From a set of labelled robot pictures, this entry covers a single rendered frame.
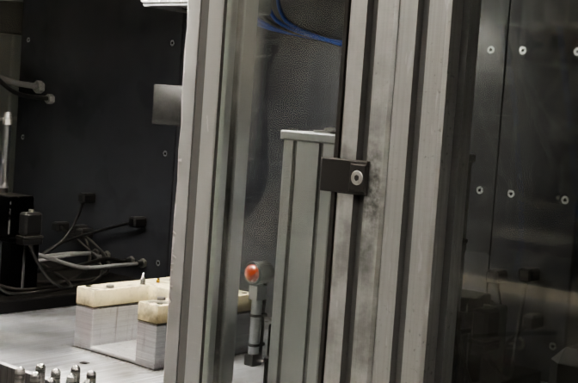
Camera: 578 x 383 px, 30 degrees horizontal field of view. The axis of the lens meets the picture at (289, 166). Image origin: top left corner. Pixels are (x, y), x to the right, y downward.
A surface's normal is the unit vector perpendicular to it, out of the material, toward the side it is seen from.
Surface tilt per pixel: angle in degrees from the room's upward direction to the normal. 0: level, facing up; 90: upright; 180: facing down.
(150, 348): 90
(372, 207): 90
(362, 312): 90
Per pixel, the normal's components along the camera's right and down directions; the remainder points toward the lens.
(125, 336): 0.76, 0.09
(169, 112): -0.64, 0.00
